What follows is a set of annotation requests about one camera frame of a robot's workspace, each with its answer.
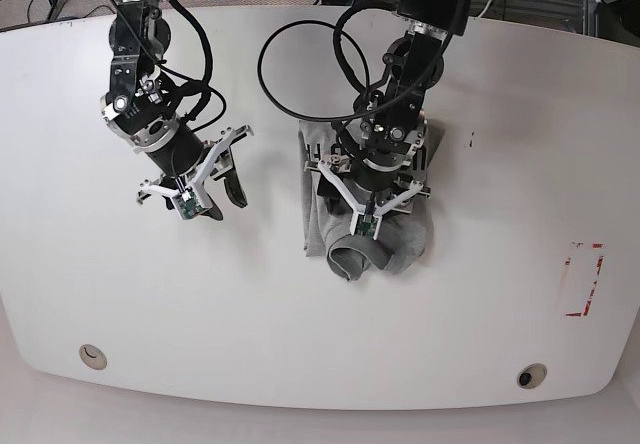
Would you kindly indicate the left table grommet hole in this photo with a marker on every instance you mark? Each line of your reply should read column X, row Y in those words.
column 93, row 357

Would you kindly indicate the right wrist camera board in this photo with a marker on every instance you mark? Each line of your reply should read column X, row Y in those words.
column 188, row 205

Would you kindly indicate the table grommet hole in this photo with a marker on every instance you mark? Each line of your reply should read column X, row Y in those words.
column 93, row 357
column 532, row 376

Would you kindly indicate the red tape rectangle marker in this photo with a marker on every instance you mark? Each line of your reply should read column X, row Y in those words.
column 580, row 278

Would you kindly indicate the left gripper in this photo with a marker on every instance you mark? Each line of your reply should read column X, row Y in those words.
column 363, row 181

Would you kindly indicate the right table grommet hole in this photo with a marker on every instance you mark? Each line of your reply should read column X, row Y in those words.
column 532, row 376

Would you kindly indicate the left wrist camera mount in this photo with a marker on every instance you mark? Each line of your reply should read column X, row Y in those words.
column 365, row 225

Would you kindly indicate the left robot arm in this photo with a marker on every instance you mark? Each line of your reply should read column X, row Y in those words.
column 364, row 161

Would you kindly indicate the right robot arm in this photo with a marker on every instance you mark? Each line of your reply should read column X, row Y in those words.
column 152, row 107

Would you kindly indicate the grey T-shirt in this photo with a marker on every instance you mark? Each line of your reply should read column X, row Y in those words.
column 402, row 237

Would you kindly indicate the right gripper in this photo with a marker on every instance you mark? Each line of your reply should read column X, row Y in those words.
column 187, row 162

